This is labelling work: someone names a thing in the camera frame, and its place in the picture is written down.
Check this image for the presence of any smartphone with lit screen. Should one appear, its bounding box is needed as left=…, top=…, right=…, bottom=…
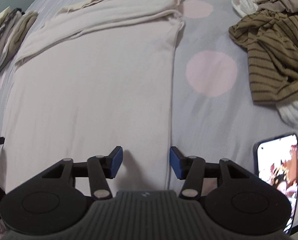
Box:
left=253, top=133, right=298, bottom=234

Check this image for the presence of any stack of folded clothes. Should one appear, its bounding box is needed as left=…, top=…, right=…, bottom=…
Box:
left=0, top=7, right=38, bottom=72

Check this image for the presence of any olive striped garment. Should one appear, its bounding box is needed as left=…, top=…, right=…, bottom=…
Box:
left=229, top=10, right=298, bottom=105

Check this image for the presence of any grey pink-dotted bed sheet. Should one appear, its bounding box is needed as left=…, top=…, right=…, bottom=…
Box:
left=0, top=0, right=298, bottom=230

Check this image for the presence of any cream white garment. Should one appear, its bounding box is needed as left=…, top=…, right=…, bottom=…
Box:
left=2, top=0, right=184, bottom=191

